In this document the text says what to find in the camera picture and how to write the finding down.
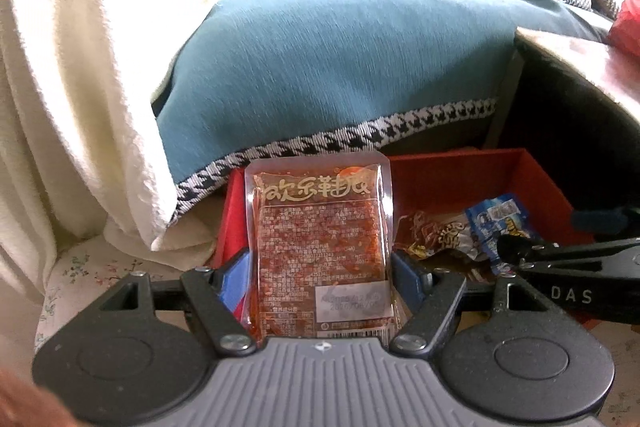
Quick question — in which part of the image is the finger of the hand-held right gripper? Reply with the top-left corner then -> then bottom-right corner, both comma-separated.
571,206 -> 640,235
496,234 -> 640,275

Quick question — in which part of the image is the red spicy snack packet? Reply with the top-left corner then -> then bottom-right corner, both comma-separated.
243,151 -> 396,345

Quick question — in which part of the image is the brown snack packet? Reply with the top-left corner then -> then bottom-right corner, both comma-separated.
397,209 -> 488,263

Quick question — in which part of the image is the red plastic bag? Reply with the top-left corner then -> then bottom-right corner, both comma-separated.
607,0 -> 640,62

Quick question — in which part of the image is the wooden side table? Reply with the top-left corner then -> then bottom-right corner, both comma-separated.
482,27 -> 640,228

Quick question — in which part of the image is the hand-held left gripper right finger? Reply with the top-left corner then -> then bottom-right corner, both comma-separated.
390,252 -> 568,354

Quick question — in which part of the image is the red cardboard box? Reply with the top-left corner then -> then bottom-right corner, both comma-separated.
210,147 -> 598,308

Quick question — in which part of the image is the white fluffy blanket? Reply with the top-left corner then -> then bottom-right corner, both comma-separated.
0,0 -> 226,308

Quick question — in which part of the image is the floral cloth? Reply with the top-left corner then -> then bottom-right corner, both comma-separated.
35,237 -> 221,353

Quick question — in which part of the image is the blue snack packet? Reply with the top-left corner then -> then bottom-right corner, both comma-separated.
465,193 -> 540,277

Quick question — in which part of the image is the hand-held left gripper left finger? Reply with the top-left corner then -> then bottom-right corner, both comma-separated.
75,251 -> 257,355

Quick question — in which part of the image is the blue houndstooth-trimmed blanket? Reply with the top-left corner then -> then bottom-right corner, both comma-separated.
152,0 -> 616,212

